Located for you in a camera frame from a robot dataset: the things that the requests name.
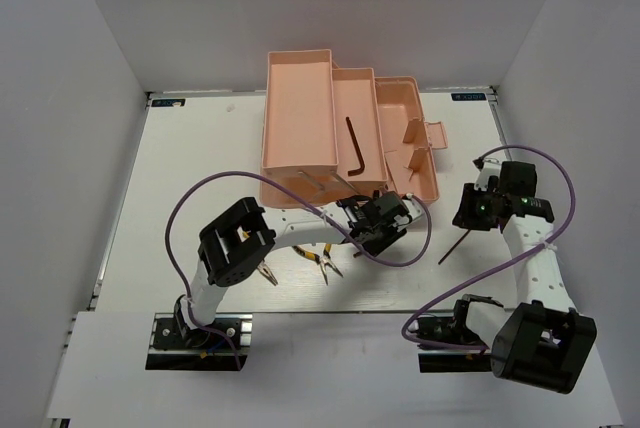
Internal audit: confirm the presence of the pink plastic toolbox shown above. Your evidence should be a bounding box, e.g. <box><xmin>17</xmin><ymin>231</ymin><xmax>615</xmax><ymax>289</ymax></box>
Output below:
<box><xmin>261</xmin><ymin>49</ymin><xmax>448</xmax><ymax>206</ymax></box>

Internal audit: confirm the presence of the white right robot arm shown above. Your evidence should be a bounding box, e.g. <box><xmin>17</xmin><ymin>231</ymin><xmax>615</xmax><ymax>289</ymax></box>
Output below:
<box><xmin>451</xmin><ymin>159</ymin><xmax>597</xmax><ymax>394</ymax></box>

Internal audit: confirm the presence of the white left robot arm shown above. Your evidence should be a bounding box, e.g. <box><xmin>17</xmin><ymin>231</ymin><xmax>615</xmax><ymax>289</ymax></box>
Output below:
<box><xmin>174</xmin><ymin>192</ymin><xmax>423</xmax><ymax>347</ymax></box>

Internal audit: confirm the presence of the yellow pliers right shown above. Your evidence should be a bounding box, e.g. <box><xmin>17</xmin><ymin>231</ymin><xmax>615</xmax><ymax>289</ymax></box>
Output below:
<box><xmin>292</xmin><ymin>243</ymin><xmax>344</xmax><ymax>285</ymax></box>

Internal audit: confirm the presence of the yellow needle-nose pliers left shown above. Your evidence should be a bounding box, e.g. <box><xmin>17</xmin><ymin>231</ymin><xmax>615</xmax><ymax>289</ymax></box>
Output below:
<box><xmin>257</xmin><ymin>261</ymin><xmax>278</xmax><ymax>286</ymax></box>

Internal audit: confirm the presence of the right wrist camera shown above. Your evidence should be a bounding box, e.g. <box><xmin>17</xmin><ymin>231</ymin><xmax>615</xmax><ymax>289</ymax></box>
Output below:
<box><xmin>473</xmin><ymin>157</ymin><xmax>502</xmax><ymax>193</ymax></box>

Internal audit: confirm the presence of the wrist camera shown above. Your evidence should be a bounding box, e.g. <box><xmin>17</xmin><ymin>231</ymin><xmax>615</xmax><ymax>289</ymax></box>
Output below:
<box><xmin>400</xmin><ymin>193</ymin><xmax>425</xmax><ymax>225</ymax></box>
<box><xmin>473</xmin><ymin>157</ymin><xmax>502</xmax><ymax>193</ymax></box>

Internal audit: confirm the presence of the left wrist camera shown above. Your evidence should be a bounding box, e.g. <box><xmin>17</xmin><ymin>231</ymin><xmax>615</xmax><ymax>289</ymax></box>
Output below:
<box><xmin>400</xmin><ymin>193</ymin><xmax>425</xmax><ymax>225</ymax></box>

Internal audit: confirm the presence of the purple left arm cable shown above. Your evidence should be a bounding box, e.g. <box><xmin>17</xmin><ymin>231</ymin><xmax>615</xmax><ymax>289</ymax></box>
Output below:
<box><xmin>164</xmin><ymin>171</ymin><xmax>432</xmax><ymax>369</ymax></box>

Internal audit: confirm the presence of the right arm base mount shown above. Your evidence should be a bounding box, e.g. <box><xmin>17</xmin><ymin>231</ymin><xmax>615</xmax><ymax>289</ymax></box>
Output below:
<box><xmin>406</xmin><ymin>313</ymin><xmax>491</xmax><ymax>374</ymax></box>

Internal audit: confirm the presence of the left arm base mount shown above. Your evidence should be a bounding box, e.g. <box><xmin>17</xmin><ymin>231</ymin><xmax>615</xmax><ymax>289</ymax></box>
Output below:
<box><xmin>145</xmin><ymin>313</ymin><xmax>253</xmax><ymax>372</ymax></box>

